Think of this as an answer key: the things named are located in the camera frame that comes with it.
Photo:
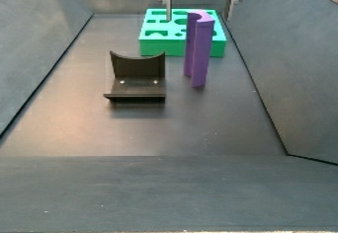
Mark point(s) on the purple arch block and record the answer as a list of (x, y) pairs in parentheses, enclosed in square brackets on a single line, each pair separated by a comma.
[(198, 46)]

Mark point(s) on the green shape sorter board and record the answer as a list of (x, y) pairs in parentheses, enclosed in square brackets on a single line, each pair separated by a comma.
[(164, 36)]

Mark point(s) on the black curved holder stand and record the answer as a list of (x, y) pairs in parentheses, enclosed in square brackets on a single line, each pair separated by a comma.
[(139, 77)]

